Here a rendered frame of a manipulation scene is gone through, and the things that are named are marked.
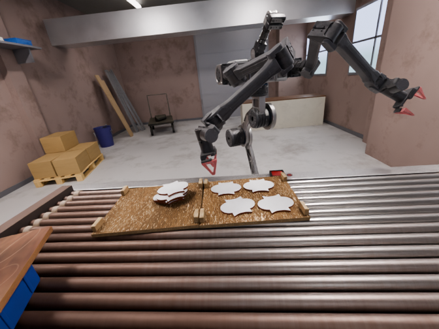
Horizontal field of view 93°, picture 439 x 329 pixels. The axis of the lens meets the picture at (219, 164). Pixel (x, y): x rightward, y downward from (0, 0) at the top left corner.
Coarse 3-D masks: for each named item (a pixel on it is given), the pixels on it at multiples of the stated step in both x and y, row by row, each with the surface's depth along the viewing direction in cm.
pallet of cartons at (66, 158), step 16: (48, 144) 383; (64, 144) 390; (80, 144) 430; (96, 144) 439; (48, 160) 348; (64, 160) 346; (80, 160) 366; (48, 176) 352; (64, 176) 357; (80, 176) 358
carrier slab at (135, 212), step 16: (128, 192) 107; (144, 192) 105; (192, 192) 101; (112, 208) 93; (128, 208) 92; (144, 208) 91; (160, 208) 90; (176, 208) 89; (192, 208) 88; (112, 224) 83; (128, 224) 82; (144, 224) 81; (160, 224) 80; (176, 224) 79; (192, 224) 78
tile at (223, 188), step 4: (220, 184) 103; (224, 184) 103; (228, 184) 103; (232, 184) 102; (236, 184) 102; (212, 188) 101; (216, 188) 100; (220, 188) 100; (224, 188) 99; (228, 188) 99; (232, 188) 99; (236, 188) 98; (240, 188) 98; (212, 192) 98; (216, 192) 97; (220, 192) 96; (224, 192) 96; (228, 192) 96; (232, 192) 95; (236, 192) 97
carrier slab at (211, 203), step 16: (272, 176) 108; (208, 192) 99; (240, 192) 96; (272, 192) 94; (288, 192) 93; (208, 208) 87; (256, 208) 84; (208, 224) 77; (224, 224) 77; (240, 224) 77; (256, 224) 77
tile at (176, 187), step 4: (168, 184) 101; (172, 184) 101; (176, 184) 100; (180, 184) 100; (184, 184) 100; (160, 188) 98; (164, 188) 98; (168, 188) 98; (172, 188) 97; (176, 188) 97; (180, 188) 96; (184, 188) 96; (160, 192) 95; (164, 192) 94; (168, 192) 94; (172, 192) 94; (176, 192) 94; (180, 192) 94; (184, 192) 94
